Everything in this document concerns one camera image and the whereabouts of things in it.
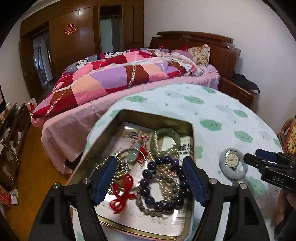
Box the pink bed sheet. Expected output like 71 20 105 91
41 65 220 174

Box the open metal tin box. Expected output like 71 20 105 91
68 109 195 240

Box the green jade bangle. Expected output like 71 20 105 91
150 128 181 158

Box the wooden headboard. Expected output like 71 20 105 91
149 31 241 79

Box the patchwork pink quilt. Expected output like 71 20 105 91
31 49 204 127

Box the person's right hand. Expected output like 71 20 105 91
275 189 296 225

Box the red knotted tassel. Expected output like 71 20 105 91
109 174 136 214

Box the silver bangle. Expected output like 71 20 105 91
113 148 148 190

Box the green cloud pattern tablecloth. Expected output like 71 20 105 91
71 82 284 241

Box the red string pendant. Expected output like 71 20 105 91
129 132 150 166

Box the red double happiness decal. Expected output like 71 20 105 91
64 23 76 35

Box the dark clothes pile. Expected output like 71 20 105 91
232 73 260 94

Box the gold metallic bead bracelet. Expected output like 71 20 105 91
95 155 129 195

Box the wooden nightstand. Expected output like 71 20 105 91
218 77 257 109

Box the floral pillow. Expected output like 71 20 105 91
188 44 211 66

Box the brown wooden wardrobe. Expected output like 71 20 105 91
20 1 144 99

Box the silver wristwatch with metal band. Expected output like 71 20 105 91
225 149 240 172

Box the dark purple bead bracelet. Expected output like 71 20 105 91
139 155 191 212

